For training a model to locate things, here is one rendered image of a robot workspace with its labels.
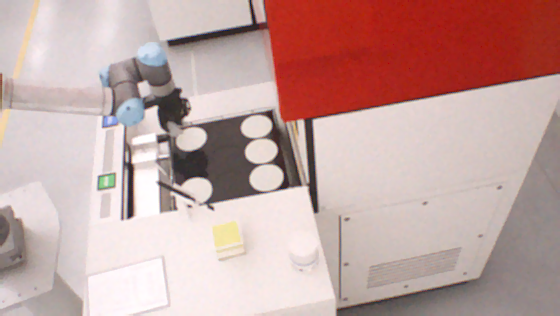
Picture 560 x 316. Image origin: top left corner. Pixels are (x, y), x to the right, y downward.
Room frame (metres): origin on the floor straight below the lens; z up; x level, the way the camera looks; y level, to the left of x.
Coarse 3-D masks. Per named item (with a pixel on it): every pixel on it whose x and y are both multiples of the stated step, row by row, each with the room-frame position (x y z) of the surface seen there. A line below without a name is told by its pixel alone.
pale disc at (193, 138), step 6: (186, 132) 1.20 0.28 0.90; (192, 132) 1.19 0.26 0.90; (198, 132) 1.19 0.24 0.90; (204, 132) 1.19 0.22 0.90; (180, 138) 1.18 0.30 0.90; (186, 138) 1.17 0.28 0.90; (192, 138) 1.17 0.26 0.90; (198, 138) 1.16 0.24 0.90; (204, 138) 1.16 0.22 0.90; (180, 144) 1.15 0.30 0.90; (186, 144) 1.14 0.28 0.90; (192, 144) 1.14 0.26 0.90; (198, 144) 1.14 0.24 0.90; (186, 150) 1.12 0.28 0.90
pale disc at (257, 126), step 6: (246, 120) 1.21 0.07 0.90; (252, 120) 1.21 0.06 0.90; (258, 120) 1.20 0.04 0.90; (264, 120) 1.20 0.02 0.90; (246, 126) 1.18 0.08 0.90; (252, 126) 1.18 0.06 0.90; (258, 126) 1.17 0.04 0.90; (264, 126) 1.17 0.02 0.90; (270, 126) 1.17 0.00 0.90; (246, 132) 1.16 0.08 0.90; (252, 132) 1.15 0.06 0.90; (258, 132) 1.15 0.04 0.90; (264, 132) 1.14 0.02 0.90
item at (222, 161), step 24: (216, 120) 1.23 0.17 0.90; (240, 120) 1.21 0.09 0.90; (216, 144) 1.12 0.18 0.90; (240, 144) 1.11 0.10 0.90; (192, 168) 1.04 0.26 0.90; (216, 168) 1.03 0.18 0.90; (240, 168) 1.01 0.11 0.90; (216, 192) 0.93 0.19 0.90; (240, 192) 0.92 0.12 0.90; (264, 192) 0.91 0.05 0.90
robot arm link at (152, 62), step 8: (144, 48) 1.19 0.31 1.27; (152, 48) 1.18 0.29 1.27; (160, 48) 1.18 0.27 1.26; (136, 56) 1.19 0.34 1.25; (144, 56) 1.15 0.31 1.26; (152, 56) 1.15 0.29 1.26; (160, 56) 1.16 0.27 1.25; (144, 64) 1.15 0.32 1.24; (152, 64) 1.14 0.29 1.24; (160, 64) 1.15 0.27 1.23; (168, 64) 1.18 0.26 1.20; (144, 72) 1.14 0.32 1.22; (152, 72) 1.14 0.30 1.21; (160, 72) 1.15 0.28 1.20; (168, 72) 1.17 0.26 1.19; (144, 80) 1.14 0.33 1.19; (152, 80) 1.15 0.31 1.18; (160, 80) 1.15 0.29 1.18; (168, 80) 1.16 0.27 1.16
